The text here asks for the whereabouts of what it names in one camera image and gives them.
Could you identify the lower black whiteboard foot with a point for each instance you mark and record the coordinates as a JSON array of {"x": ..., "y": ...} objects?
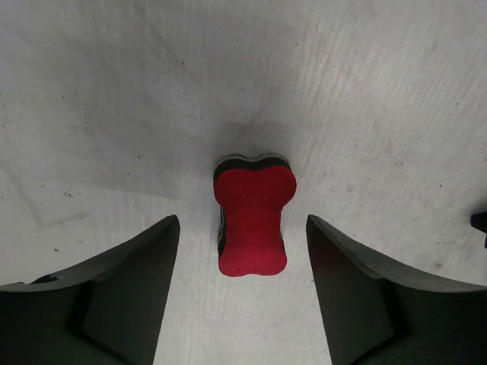
[{"x": 479, "y": 222}]

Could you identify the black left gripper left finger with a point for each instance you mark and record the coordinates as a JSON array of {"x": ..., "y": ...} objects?
[{"x": 105, "y": 310}]

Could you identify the red bone-shaped eraser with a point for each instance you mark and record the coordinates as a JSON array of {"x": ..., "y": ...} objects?
[{"x": 252, "y": 193}]

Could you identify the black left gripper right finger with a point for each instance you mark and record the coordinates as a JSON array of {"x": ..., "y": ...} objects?
[{"x": 377, "y": 310}]

